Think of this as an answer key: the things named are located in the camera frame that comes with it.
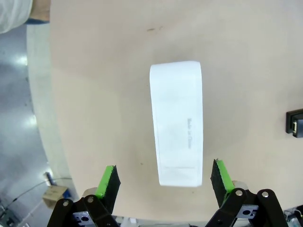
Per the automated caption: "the long white cardboard box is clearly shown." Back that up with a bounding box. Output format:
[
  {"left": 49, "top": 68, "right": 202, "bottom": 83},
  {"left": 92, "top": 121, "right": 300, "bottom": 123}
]
[{"left": 149, "top": 61, "right": 204, "bottom": 188}]

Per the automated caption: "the seated person in white shirt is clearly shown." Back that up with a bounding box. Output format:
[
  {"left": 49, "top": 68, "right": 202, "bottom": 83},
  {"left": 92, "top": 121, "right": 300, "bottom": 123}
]
[{"left": 0, "top": 0, "right": 50, "bottom": 34}]

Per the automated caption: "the thin cable on floor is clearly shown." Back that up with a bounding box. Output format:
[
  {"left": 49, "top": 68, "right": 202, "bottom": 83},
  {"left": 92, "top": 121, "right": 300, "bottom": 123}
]
[{"left": 0, "top": 176, "right": 71, "bottom": 213}]

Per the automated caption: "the small black electronic device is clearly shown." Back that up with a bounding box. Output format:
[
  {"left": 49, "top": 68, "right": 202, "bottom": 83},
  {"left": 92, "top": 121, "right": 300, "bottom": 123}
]
[{"left": 285, "top": 107, "right": 303, "bottom": 139}]

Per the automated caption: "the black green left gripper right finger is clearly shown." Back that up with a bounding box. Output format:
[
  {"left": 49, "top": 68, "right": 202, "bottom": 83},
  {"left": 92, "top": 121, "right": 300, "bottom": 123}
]
[{"left": 205, "top": 159, "right": 288, "bottom": 227}]

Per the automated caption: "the brown cardboard box on floor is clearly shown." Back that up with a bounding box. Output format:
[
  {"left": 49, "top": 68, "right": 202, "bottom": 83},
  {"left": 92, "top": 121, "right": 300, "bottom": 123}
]
[{"left": 42, "top": 185, "right": 68, "bottom": 209}]

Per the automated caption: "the person's right forearm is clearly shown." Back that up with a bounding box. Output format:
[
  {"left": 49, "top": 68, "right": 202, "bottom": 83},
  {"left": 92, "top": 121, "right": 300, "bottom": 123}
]
[{"left": 30, "top": 0, "right": 51, "bottom": 21}]

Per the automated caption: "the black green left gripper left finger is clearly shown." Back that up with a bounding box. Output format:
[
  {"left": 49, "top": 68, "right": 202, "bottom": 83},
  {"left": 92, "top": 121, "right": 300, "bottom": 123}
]
[{"left": 47, "top": 165, "right": 121, "bottom": 227}]

